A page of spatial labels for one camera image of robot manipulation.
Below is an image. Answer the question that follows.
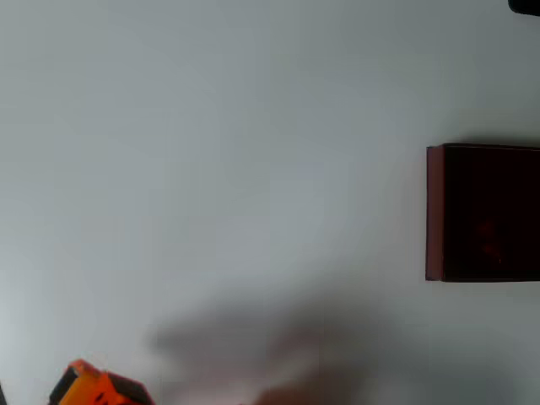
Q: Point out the black object at corner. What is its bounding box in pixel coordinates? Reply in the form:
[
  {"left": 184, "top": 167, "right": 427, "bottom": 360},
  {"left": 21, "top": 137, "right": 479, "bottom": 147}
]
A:
[{"left": 508, "top": 0, "right": 540, "bottom": 17}]

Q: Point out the dark red open box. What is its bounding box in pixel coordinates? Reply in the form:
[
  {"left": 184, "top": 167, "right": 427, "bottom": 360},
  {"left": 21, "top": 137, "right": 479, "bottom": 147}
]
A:
[{"left": 424, "top": 143, "right": 540, "bottom": 284}]

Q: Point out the small red toy figure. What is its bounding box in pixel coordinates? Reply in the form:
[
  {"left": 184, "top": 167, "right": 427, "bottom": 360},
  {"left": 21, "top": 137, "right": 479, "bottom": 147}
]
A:
[{"left": 474, "top": 219, "right": 505, "bottom": 265}]

